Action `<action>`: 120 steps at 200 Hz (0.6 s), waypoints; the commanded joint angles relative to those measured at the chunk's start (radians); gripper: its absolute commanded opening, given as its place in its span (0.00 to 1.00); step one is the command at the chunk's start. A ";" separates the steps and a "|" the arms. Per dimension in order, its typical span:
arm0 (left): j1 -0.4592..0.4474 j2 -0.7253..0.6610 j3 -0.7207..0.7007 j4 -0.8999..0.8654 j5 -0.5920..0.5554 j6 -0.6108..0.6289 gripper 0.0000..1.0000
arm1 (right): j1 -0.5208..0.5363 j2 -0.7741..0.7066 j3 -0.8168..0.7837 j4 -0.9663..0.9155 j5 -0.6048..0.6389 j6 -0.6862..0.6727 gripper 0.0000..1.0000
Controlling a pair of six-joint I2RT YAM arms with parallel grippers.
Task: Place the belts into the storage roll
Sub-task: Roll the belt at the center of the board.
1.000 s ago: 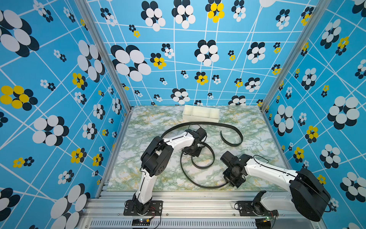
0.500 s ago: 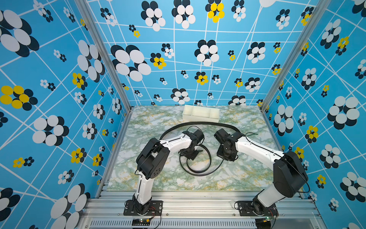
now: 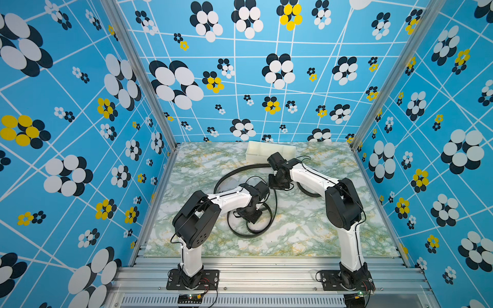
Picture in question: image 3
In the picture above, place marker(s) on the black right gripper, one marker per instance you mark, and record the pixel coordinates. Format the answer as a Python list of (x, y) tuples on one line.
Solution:
[(271, 185)]

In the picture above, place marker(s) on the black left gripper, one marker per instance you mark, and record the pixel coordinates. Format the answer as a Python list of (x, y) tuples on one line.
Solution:
[(252, 219)]

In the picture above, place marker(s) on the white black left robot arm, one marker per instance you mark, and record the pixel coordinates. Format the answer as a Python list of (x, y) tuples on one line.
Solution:
[(197, 218)]

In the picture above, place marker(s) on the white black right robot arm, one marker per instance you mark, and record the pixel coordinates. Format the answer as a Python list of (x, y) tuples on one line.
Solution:
[(344, 211)]

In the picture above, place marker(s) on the white plastic storage tray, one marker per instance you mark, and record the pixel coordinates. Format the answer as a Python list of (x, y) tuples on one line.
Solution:
[(259, 152)]

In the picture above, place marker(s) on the left green circuit board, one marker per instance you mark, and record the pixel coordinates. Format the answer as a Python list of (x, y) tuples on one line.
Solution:
[(190, 299)]

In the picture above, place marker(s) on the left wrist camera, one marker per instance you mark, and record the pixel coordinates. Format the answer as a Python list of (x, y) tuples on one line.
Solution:
[(261, 191)]

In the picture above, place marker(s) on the aluminium front frame rail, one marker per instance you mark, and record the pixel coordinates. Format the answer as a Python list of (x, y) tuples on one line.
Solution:
[(270, 281)]

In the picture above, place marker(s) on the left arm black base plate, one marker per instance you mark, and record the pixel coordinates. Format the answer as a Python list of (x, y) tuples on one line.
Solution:
[(208, 279)]

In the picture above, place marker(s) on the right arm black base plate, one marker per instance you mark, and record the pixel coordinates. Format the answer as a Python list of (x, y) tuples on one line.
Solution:
[(333, 280)]

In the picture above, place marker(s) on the right aluminium corner post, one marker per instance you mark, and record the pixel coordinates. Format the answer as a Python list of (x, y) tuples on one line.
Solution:
[(430, 14)]

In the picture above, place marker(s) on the aluminium corner post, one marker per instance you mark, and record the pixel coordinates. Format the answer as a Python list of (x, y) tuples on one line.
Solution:
[(430, 14), (116, 19)]

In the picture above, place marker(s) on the left aluminium corner post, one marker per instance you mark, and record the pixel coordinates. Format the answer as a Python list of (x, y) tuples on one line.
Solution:
[(116, 19)]

